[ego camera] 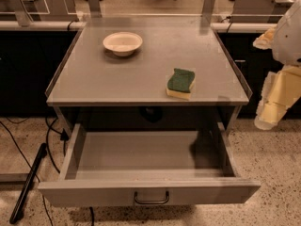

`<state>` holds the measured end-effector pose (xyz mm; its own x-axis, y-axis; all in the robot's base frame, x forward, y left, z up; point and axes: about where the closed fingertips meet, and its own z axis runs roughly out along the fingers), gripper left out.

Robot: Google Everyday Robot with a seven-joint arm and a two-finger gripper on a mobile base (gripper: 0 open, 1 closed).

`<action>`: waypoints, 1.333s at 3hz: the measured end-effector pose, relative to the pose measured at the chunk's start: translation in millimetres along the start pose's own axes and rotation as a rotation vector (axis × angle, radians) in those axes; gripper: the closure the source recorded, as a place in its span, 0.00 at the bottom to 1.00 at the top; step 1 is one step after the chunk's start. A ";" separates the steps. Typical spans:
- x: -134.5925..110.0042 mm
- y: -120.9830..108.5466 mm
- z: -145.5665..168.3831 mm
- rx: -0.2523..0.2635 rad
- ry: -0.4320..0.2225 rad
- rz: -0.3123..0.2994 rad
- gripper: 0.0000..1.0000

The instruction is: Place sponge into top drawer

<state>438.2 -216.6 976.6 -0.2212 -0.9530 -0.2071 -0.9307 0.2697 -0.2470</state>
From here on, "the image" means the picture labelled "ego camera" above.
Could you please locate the black bar on floor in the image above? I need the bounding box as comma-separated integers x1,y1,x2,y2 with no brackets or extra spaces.
9,143,46,225

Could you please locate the grey metal cabinet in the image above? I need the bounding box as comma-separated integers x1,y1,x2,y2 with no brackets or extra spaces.
44,16,253,134

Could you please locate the black drawer handle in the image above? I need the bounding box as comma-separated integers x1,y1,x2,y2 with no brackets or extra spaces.
134,191,169,205

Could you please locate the left metal post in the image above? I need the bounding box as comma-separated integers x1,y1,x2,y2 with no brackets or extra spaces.
9,0,32,26

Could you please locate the green and yellow sponge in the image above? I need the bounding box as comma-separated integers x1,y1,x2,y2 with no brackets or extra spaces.
166,68,196,100

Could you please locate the centre-left metal post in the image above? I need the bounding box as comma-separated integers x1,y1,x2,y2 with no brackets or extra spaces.
87,0,102,18

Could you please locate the white paper bowl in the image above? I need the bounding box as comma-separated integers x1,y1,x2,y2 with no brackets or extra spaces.
103,32,143,57

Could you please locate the right metal post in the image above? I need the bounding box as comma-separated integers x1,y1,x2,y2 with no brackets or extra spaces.
201,0,215,22

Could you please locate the open grey top drawer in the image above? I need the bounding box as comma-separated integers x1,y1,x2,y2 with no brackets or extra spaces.
39,124,261,207

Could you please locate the white horizontal rail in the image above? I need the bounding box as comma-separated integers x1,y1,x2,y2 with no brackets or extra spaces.
0,20,278,34

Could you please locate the black cable under drawer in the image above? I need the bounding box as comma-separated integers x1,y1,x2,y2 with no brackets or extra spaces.
88,206,96,226

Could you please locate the black floor cable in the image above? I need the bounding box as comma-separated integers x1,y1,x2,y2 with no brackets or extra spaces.
0,116,69,226

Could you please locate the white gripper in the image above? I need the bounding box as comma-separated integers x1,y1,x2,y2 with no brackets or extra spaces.
253,0,301,130

